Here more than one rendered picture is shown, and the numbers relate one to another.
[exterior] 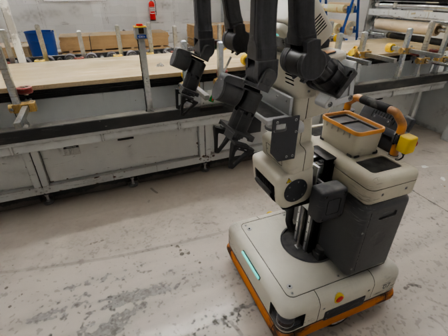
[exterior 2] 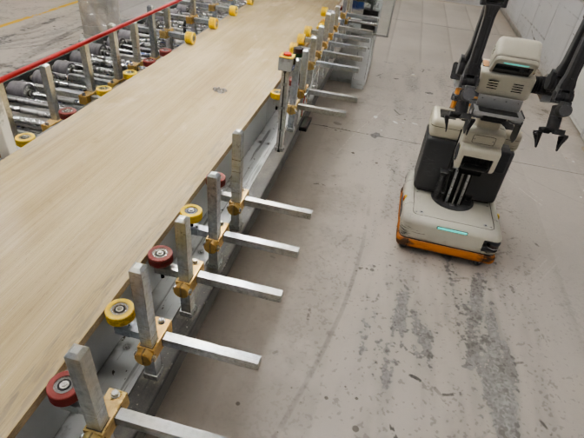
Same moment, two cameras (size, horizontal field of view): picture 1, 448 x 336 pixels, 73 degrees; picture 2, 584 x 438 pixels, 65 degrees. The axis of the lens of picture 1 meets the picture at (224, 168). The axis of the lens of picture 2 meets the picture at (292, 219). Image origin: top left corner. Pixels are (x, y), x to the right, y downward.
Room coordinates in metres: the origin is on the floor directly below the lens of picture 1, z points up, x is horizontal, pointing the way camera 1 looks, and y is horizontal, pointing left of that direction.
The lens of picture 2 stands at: (0.66, 2.35, 1.92)
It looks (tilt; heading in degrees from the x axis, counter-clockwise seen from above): 37 degrees down; 302
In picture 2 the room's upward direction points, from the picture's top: 7 degrees clockwise
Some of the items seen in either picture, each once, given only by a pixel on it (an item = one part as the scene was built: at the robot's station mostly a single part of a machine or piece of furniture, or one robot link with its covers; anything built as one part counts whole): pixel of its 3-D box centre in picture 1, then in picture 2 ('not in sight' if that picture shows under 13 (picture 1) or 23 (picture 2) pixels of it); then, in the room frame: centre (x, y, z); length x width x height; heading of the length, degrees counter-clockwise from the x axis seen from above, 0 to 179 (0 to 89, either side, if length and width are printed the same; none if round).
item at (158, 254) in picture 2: not in sight; (161, 264); (1.59, 1.65, 0.85); 0.08 x 0.08 x 0.11
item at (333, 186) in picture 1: (297, 191); (483, 160); (1.03, -0.30, 0.68); 0.28 x 0.27 x 0.25; 22
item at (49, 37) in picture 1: (44, 49); not in sight; (6.69, 3.75, 0.36); 0.59 x 0.57 x 0.73; 23
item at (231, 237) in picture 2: not in sight; (242, 240); (1.50, 1.34, 0.82); 0.43 x 0.03 x 0.04; 23
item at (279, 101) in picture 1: (269, 119); (494, 117); (1.04, -0.16, 0.99); 0.28 x 0.16 x 0.22; 22
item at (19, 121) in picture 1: (24, 112); (261, 204); (1.60, 1.11, 0.82); 0.43 x 0.03 x 0.04; 23
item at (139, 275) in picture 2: not in sight; (147, 329); (1.38, 1.87, 0.90); 0.04 x 0.04 x 0.48; 23
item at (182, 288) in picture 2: not in sight; (189, 278); (1.49, 1.62, 0.84); 0.14 x 0.06 x 0.05; 113
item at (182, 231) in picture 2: not in sight; (185, 276); (1.48, 1.64, 0.87); 0.04 x 0.04 x 0.48; 23
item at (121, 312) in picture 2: not in sight; (122, 321); (1.49, 1.88, 0.85); 0.08 x 0.08 x 0.11
